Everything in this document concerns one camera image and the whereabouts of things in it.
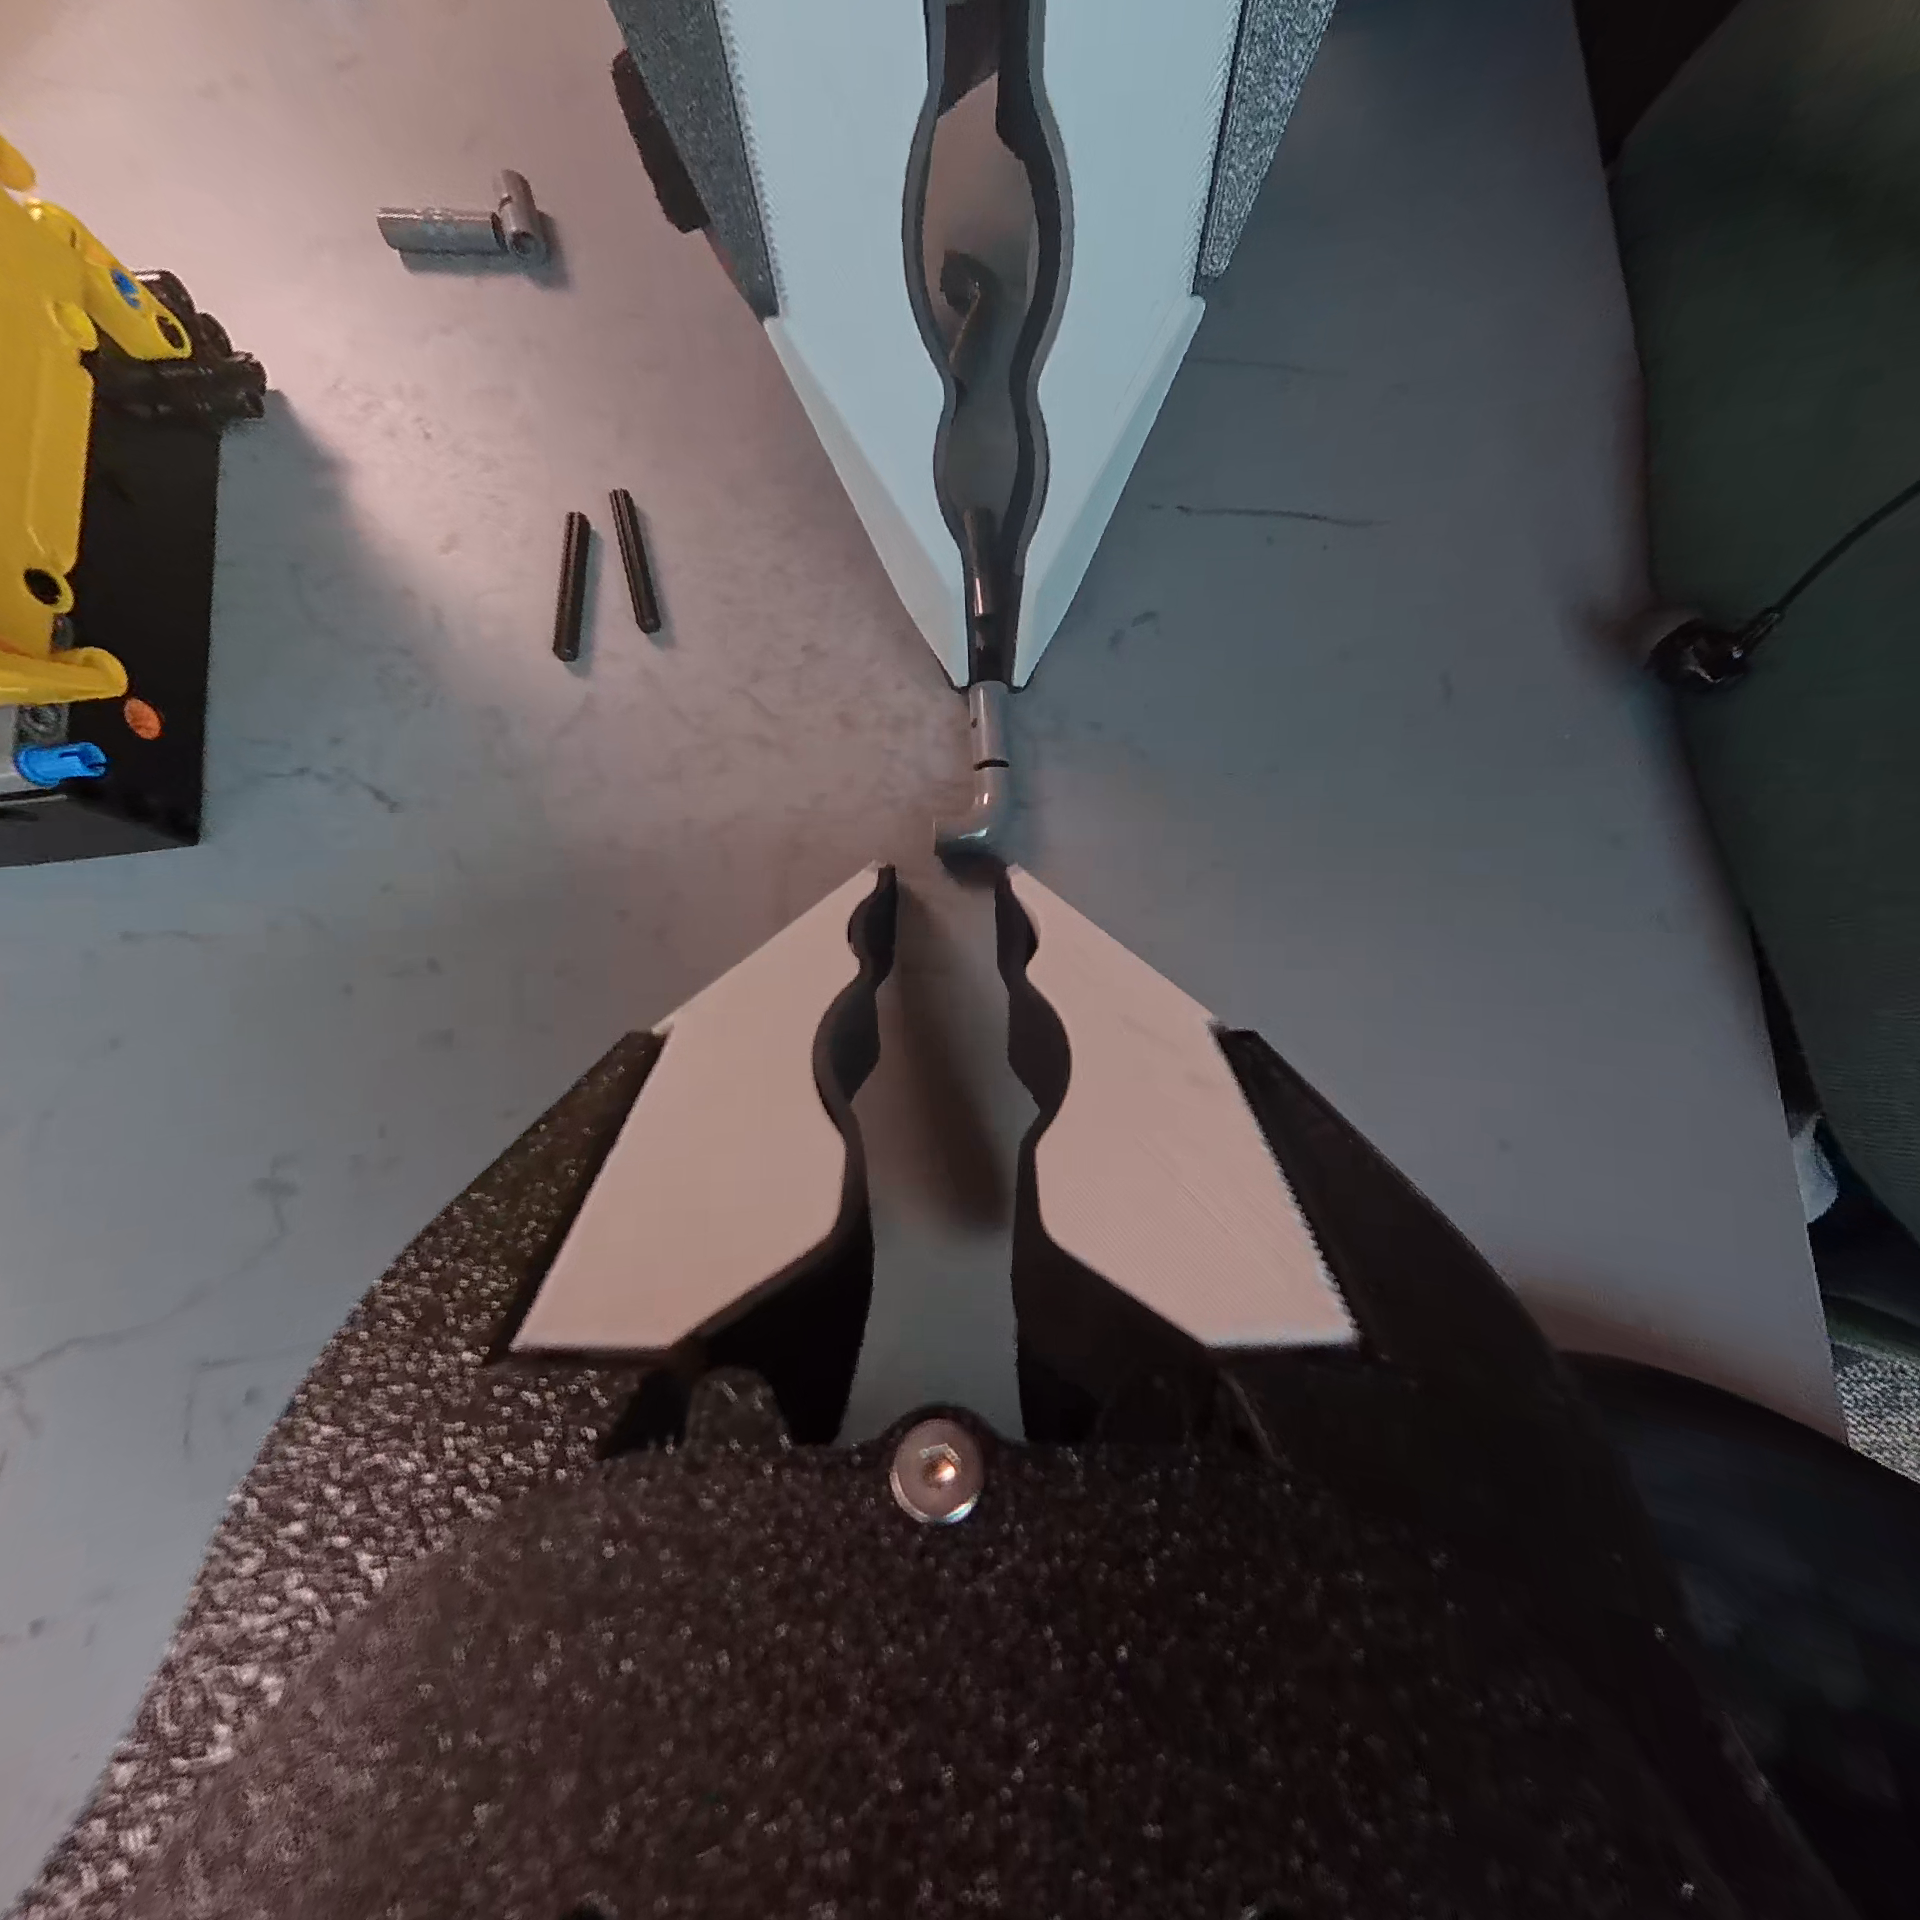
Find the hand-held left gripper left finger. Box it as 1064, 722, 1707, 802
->
509, 864, 902, 1450

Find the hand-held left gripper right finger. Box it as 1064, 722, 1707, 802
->
992, 864, 1363, 1450

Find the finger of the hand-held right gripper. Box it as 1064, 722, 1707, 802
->
998, 0, 1248, 694
719, 0, 993, 694

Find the yellow lego robot model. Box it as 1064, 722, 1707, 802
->
0, 135, 269, 869

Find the black wired earphone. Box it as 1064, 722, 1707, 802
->
1641, 481, 1920, 696

